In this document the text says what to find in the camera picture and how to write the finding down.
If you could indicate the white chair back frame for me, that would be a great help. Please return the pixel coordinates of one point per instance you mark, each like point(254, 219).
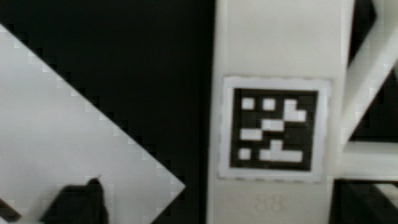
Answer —
point(295, 83)

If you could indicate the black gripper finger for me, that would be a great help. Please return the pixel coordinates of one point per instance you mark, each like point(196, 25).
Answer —
point(77, 207)

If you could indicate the white marker sheet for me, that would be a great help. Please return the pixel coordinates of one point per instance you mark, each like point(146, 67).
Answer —
point(64, 146)

